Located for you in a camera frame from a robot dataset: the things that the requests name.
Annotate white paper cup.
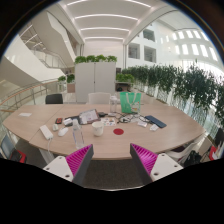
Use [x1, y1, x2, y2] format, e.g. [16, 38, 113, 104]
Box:
[91, 120, 105, 137]

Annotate green hedge row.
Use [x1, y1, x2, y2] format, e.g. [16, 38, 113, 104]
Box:
[121, 61, 224, 128]

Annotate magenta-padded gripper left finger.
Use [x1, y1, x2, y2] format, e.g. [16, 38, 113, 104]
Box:
[43, 143, 95, 186]

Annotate small planter with shrubs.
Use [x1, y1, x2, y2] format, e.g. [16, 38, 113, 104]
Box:
[57, 73, 76, 94]

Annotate black cable tangle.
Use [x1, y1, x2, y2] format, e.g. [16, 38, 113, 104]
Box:
[116, 112, 151, 124]

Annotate clear plastic water bottle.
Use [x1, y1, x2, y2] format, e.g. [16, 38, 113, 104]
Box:
[72, 118, 85, 150]

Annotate green tote bag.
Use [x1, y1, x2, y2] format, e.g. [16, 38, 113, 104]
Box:
[119, 91, 143, 115]

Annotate white tissue packet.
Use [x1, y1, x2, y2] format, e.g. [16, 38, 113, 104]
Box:
[62, 117, 74, 127]

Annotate clear shaker bottle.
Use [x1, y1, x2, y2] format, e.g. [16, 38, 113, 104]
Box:
[109, 94, 119, 114]

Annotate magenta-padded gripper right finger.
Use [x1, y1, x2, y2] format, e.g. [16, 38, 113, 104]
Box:
[129, 143, 184, 185]

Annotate black office chair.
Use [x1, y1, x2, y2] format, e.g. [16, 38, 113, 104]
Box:
[44, 93, 64, 105]

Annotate white power strip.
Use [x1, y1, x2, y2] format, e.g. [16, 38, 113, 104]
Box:
[39, 124, 54, 141]

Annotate ceiling light strips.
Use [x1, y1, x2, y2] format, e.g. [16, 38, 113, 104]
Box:
[66, 0, 153, 42]

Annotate white cabinet with plants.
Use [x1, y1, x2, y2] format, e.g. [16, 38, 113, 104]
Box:
[73, 54, 118, 104]

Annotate colourful sticker sheet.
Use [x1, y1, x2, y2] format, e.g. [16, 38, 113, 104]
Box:
[100, 117, 118, 127]

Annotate low planter with shrubs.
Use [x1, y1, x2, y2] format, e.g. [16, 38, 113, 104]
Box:
[115, 72, 136, 93]

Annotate white chair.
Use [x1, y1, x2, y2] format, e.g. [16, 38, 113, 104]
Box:
[87, 92, 111, 105]

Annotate white computer mouse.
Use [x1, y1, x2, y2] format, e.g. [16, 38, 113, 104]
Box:
[57, 126, 70, 137]

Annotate black notebook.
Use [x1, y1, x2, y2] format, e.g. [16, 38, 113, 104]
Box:
[64, 114, 83, 125]

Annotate flat round red coaster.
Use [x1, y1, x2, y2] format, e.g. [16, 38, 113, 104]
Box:
[112, 127, 125, 136]

